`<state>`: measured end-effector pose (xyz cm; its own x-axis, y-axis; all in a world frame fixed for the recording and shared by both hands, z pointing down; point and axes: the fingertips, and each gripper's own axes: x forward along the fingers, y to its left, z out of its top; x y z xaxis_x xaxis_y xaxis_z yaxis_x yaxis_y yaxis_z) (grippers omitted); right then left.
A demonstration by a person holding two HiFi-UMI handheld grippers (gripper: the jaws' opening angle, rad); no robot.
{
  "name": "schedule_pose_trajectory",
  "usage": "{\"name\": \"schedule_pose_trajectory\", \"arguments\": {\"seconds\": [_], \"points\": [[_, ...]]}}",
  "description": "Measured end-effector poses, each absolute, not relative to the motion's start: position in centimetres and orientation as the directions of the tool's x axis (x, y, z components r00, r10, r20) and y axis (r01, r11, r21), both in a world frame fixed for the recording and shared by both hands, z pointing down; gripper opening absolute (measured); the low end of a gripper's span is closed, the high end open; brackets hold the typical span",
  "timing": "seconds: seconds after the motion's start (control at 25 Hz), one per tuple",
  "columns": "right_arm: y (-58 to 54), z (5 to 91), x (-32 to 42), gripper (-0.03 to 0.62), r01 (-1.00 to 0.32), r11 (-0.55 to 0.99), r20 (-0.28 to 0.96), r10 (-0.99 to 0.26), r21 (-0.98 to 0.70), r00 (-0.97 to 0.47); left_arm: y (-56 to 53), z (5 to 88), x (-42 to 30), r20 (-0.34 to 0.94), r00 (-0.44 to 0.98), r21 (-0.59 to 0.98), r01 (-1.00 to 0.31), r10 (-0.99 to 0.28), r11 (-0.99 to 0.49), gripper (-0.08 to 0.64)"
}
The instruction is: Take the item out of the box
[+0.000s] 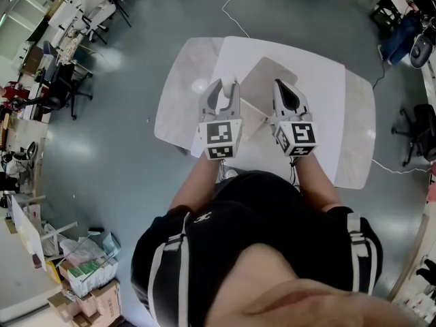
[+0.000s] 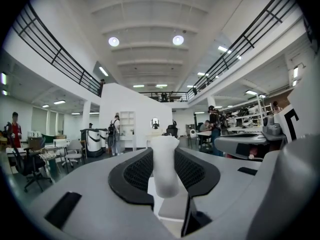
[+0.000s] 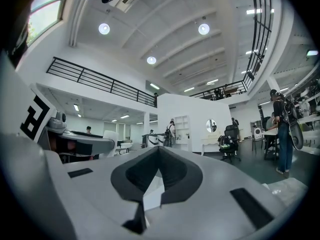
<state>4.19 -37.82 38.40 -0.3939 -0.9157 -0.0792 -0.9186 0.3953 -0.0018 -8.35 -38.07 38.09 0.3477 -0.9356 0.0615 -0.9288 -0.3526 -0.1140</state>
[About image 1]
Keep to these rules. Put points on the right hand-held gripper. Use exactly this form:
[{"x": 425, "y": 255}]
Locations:
[{"x": 301, "y": 133}]

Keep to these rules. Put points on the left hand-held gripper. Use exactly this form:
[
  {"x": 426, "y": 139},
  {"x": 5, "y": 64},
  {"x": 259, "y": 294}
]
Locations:
[{"x": 219, "y": 133}]

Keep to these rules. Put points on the person's left forearm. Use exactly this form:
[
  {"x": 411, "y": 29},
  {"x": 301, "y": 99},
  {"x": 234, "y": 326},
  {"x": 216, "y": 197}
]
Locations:
[{"x": 194, "y": 186}]

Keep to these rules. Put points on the person's right forearm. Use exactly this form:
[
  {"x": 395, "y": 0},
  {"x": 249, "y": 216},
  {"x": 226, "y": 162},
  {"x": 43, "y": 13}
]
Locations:
[{"x": 316, "y": 182}]

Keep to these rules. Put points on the brown cardboard box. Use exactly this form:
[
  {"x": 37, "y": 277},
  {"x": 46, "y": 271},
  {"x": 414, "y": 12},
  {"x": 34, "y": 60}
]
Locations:
[
  {"x": 107, "y": 301},
  {"x": 63, "y": 307}
]

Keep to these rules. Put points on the white table mat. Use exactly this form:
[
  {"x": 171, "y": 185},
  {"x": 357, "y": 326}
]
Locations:
[{"x": 316, "y": 80}]

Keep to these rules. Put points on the person's white shoe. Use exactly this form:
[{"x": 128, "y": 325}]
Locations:
[{"x": 231, "y": 174}]

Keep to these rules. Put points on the person's black shirt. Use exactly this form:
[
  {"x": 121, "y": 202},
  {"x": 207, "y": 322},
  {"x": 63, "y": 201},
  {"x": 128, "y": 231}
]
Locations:
[{"x": 255, "y": 216}]

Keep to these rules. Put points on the black office chair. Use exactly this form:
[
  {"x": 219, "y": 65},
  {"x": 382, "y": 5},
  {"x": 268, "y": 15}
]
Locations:
[
  {"x": 424, "y": 128},
  {"x": 61, "y": 90}
]

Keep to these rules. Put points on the white office chair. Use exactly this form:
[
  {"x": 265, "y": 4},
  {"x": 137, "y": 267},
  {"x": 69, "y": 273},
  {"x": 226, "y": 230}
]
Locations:
[{"x": 98, "y": 14}]

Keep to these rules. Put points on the person's face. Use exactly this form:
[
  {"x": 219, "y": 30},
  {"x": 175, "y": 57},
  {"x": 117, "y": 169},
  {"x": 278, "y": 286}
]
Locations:
[{"x": 323, "y": 305}]

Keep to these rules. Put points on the clear plastic bag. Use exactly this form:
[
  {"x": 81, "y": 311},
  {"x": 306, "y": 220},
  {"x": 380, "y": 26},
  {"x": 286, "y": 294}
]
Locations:
[{"x": 81, "y": 250}]

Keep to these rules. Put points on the green white carton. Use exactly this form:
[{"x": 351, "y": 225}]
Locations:
[{"x": 85, "y": 278}]

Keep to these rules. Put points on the white folding table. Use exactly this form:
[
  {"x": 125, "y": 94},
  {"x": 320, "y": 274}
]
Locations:
[{"x": 29, "y": 233}]

